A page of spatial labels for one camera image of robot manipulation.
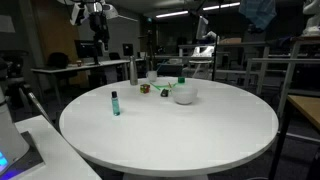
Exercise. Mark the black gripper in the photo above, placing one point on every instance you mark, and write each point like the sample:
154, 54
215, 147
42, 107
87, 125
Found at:
98, 26

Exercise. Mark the small teal bottle black cap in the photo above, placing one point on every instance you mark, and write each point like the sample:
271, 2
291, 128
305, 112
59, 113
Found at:
115, 106

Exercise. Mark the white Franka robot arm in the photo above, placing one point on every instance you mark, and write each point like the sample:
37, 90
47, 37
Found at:
10, 133

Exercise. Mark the stainless steel water bottle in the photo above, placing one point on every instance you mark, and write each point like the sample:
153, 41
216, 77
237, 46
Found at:
133, 71

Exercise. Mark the large black desk monitor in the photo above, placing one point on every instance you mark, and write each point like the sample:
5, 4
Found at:
85, 49

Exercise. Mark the small black monitor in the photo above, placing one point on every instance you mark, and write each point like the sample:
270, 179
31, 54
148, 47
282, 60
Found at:
128, 49

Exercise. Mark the small brown cup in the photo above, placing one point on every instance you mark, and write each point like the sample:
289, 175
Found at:
79, 63

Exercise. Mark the black office chair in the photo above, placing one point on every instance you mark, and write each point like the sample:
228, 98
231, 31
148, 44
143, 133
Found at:
58, 60

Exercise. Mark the white mug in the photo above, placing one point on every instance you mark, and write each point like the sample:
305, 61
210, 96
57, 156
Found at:
152, 76

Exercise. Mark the Rubik's cube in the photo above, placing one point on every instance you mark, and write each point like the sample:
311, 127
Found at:
145, 88

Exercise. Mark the long green stick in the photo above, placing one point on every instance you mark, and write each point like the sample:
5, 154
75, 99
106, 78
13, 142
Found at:
157, 87

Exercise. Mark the ceiling strip light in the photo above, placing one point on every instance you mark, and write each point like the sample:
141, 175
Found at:
171, 14
221, 6

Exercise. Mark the small black object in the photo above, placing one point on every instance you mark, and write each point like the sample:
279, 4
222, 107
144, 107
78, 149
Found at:
164, 92

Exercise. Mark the thin wooden stick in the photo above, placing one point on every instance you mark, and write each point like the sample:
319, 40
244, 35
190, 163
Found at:
170, 86

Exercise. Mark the short green stick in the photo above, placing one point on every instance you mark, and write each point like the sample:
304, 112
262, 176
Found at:
171, 85

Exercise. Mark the small green cube block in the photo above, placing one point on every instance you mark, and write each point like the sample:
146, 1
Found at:
181, 80

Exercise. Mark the grey metal rod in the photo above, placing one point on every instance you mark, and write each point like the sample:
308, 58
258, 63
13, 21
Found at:
38, 106

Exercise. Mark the white bowl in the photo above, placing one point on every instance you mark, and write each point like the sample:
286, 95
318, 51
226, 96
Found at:
184, 95

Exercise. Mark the white equipment cart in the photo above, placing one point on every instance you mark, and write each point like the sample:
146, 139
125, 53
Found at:
204, 33

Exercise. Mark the black vertical pole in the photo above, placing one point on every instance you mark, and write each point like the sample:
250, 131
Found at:
215, 56

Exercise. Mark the white robot mounting table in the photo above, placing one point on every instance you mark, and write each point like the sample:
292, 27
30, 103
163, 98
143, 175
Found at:
66, 160

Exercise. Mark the blue hanging cloth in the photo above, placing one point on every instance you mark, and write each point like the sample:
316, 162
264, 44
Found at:
258, 13

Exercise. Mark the white humanoid robot figure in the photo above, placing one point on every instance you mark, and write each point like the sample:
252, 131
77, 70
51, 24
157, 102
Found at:
312, 20

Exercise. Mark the wooden top table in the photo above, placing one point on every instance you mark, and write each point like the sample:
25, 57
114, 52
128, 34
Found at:
308, 108

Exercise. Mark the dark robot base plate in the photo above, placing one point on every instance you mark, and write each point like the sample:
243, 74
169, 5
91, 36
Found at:
28, 156

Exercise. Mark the white metal rack frame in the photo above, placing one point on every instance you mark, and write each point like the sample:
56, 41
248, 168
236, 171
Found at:
266, 61

